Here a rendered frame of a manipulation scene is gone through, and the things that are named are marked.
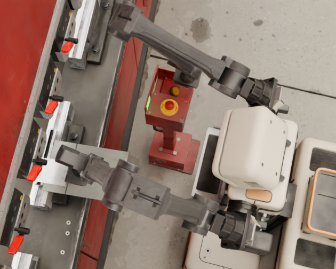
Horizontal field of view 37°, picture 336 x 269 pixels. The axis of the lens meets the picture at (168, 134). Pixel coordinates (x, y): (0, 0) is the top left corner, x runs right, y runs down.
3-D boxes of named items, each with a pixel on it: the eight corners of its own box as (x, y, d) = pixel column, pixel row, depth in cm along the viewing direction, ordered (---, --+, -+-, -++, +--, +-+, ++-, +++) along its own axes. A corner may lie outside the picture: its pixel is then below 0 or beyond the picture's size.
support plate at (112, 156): (118, 203, 166) (118, 203, 166) (42, 190, 168) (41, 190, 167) (129, 152, 172) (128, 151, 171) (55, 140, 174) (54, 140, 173)
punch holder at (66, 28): (66, 64, 162) (55, 39, 147) (41, 61, 163) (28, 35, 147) (77, 24, 167) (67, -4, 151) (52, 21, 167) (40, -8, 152)
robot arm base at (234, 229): (244, 251, 140) (252, 210, 144) (223, 243, 136) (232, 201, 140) (223, 248, 147) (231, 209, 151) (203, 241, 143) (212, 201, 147)
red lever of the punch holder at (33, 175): (35, 177, 136) (47, 158, 144) (21, 175, 136) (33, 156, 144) (36, 183, 136) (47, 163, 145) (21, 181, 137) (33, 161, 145)
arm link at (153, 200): (148, 226, 102) (167, 181, 103) (96, 201, 108) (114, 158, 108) (209, 237, 142) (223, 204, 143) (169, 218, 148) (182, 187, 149)
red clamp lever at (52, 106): (53, 110, 142) (63, 95, 150) (39, 108, 142) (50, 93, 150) (53, 116, 143) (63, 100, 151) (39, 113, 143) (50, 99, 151)
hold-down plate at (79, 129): (67, 206, 178) (65, 204, 175) (53, 203, 178) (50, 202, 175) (85, 127, 187) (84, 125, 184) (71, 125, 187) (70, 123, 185)
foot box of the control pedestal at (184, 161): (192, 174, 271) (193, 169, 260) (148, 163, 273) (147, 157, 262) (200, 141, 277) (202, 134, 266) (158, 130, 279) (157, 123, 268)
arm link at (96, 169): (126, 215, 108) (145, 169, 109) (102, 206, 106) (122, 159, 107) (93, 187, 149) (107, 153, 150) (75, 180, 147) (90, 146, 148)
